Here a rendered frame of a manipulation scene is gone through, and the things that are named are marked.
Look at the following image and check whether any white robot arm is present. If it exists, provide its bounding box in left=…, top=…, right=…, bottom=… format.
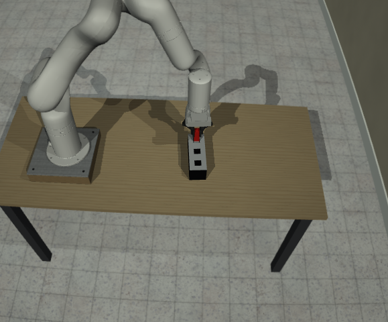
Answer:
left=27, top=0, right=212, bottom=166

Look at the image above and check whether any red and grey pin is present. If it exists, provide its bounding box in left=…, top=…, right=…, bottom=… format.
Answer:
left=194, top=128, right=200, bottom=143

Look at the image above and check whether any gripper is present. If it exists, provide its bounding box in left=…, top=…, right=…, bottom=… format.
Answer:
left=182, top=104, right=210, bottom=138

